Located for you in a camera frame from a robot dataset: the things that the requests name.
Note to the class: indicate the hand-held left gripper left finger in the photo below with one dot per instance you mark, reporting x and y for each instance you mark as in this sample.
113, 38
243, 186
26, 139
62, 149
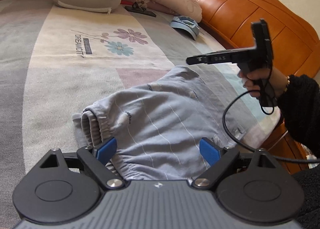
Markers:
107, 149

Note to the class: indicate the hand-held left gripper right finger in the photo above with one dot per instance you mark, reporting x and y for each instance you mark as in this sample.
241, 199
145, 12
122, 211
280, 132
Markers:
208, 152

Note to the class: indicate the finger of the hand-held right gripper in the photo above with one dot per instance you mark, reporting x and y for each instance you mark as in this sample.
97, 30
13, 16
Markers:
197, 60

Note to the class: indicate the grey pants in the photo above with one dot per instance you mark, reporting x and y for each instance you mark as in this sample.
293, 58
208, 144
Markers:
162, 119

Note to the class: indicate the person's right forearm black sleeve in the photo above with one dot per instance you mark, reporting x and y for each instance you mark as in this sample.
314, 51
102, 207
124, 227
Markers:
302, 109

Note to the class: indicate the person's right hand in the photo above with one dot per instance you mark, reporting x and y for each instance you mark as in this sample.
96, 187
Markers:
277, 81

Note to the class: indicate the blue cap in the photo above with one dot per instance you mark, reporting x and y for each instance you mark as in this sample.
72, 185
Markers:
185, 24

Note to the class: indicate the wooden bed headboard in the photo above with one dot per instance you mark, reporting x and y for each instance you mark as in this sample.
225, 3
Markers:
237, 6

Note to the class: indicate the black hair clip with flower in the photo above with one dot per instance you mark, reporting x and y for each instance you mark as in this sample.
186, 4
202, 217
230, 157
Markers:
145, 13

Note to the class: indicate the red object behind cushion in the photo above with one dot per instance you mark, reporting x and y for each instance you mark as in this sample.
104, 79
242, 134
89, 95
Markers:
126, 2

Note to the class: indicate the person's black clothing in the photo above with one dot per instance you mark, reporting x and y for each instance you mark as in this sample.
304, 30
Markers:
310, 194

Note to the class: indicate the wooden bed side rail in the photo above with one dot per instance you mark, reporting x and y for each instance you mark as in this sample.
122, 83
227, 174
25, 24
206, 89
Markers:
287, 149

